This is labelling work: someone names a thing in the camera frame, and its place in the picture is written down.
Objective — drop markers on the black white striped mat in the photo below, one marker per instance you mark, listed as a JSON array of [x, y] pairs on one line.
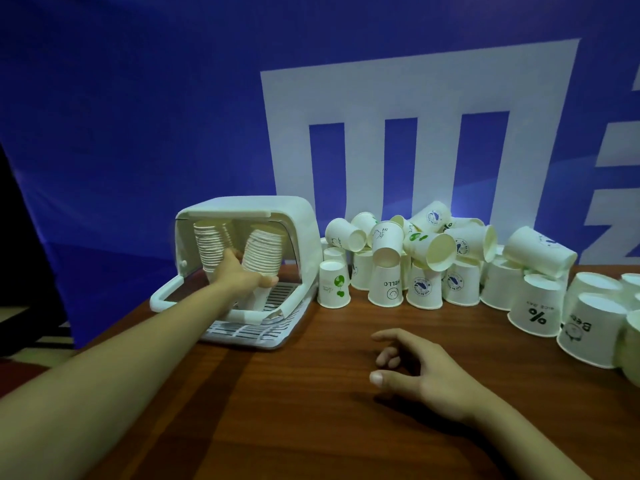
[[45, 339]]

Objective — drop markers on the brown wooden table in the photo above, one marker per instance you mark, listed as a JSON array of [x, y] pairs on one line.
[[325, 419]]

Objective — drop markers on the nested stack of paper cups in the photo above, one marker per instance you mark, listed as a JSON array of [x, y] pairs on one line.
[[210, 244], [265, 254]]

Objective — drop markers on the person's right hand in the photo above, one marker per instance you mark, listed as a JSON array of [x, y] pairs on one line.
[[440, 384]]

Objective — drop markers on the person's left forearm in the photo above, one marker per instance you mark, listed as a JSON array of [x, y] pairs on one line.
[[100, 374]]

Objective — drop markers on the white plastic storage box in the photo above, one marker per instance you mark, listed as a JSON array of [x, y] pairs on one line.
[[250, 204]]

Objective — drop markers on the percent print white paper cup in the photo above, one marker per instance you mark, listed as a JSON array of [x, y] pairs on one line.
[[257, 298]]

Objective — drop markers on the blue white backdrop banner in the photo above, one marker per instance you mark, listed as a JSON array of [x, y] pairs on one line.
[[125, 119]]

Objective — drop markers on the person's left hand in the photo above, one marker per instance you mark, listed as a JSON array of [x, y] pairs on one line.
[[235, 279]]

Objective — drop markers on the white slotted drain tray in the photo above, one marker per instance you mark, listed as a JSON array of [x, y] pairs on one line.
[[250, 337]]

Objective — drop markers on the pile of paper cups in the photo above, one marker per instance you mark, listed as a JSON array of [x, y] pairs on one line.
[[535, 294]]

